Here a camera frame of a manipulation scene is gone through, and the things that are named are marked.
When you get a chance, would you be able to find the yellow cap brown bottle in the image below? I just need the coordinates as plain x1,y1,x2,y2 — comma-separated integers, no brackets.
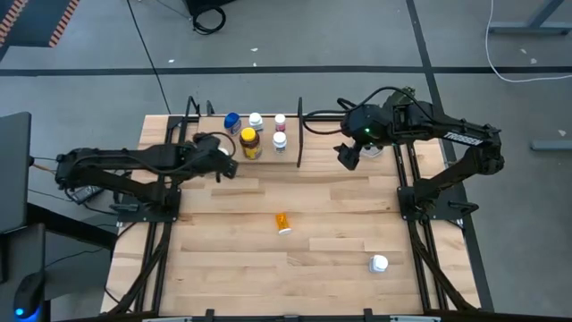
239,126,264,161

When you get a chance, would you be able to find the black metal rig frame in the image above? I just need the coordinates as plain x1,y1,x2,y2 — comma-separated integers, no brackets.
100,114,492,322

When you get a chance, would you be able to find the black box on floor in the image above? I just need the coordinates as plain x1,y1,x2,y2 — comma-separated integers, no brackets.
185,0,238,17

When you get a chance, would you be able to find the black power adapter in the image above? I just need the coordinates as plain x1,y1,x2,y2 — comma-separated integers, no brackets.
71,185,106,206

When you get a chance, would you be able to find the grey metal table leg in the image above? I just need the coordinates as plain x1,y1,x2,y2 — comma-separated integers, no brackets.
487,0,572,36

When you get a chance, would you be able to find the white melatonin bottle blue label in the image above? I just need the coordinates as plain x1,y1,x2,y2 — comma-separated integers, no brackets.
248,111,265,133

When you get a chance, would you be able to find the white cap clear bottle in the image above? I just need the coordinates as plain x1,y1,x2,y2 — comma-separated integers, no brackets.
272,131,289,155

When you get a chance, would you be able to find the white floor cable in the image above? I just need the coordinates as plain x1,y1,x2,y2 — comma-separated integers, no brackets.
484,0,572,84

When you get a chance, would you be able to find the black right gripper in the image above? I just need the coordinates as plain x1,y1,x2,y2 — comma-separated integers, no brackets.
333,132,366,173

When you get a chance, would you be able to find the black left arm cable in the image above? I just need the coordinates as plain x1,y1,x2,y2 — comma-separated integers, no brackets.
200,131,238,158

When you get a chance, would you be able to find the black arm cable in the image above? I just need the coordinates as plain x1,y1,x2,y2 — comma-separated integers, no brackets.
301,86,424,136
200,131,238,158

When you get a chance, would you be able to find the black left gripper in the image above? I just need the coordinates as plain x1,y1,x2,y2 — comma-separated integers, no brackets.
207,154,240,181

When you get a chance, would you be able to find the blue lid Tums jar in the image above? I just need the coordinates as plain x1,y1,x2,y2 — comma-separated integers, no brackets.
223,111,243,137

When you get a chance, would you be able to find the small white pill bottle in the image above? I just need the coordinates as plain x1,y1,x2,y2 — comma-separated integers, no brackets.
368,254,390,274

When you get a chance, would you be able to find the thin black floor cable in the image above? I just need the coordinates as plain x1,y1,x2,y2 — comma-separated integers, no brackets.
127,0,172,114

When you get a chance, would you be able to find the coiled black cable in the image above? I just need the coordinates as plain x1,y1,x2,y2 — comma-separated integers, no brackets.
191,6,228,36

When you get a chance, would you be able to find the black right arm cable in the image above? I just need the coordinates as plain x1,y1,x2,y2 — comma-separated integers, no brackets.
301,86,424,136

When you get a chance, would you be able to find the dark mat with orange stripes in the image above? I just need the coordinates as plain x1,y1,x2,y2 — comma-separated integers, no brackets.
0,0,81,62

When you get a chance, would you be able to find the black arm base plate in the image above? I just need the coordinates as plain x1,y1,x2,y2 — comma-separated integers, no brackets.
116,187,182,224
397,185,480,222

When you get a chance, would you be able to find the dark grey monitor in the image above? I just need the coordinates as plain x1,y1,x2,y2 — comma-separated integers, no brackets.
0,111,33,234

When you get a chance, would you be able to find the white hexagonal plant pot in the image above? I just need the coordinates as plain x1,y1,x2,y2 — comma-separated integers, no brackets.
360,143,385,159

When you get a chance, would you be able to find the orange pill bottle white cap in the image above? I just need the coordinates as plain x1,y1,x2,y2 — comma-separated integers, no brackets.
274,212,293,236

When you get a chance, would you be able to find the grey metal bar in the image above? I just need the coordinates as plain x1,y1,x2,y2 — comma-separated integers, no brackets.
530,140,572,152

